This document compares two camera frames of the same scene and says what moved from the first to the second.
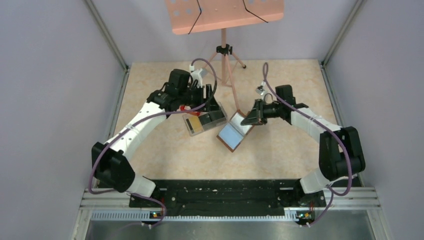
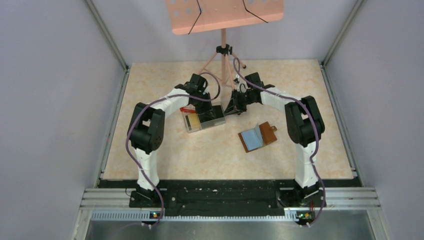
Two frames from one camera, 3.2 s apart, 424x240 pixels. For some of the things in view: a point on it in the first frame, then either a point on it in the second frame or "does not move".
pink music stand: [189, 16] does not move
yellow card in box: [196, 123] does not move
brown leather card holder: [233, 133] → [262, 135]
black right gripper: [252, 118] → [231, 109]
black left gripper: [211, 104] does not move
